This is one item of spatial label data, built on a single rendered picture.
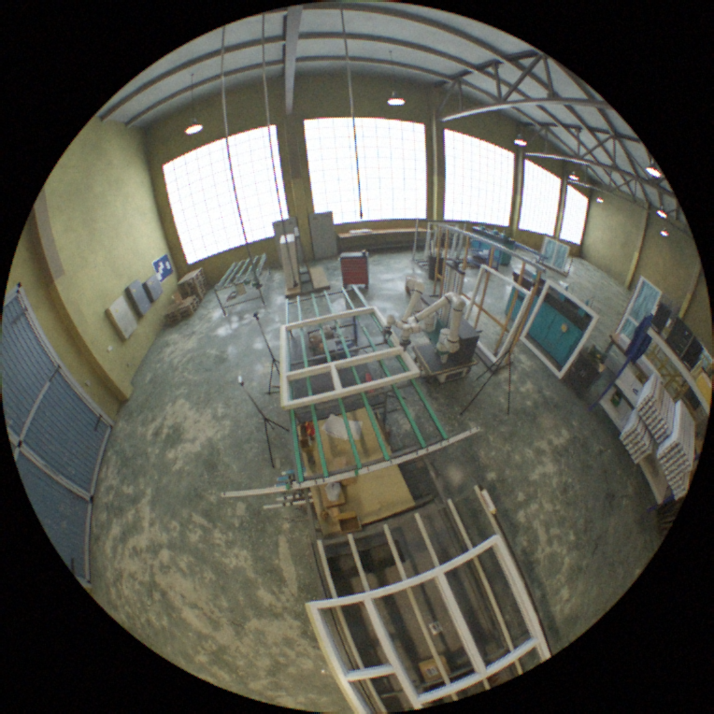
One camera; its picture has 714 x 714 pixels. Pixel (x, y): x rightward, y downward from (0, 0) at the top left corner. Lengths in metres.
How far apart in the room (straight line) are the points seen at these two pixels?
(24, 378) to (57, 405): 0.97
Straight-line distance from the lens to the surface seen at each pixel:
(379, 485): 2.08
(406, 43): 9.42
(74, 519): 5.98
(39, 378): 5.89
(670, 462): 4.41
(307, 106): 10.44
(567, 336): 5.05
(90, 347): 6.26
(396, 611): 2.15
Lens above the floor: 2.65
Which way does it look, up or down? 43 degrees down
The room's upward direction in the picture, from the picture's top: 6 degrees counter-clockwise
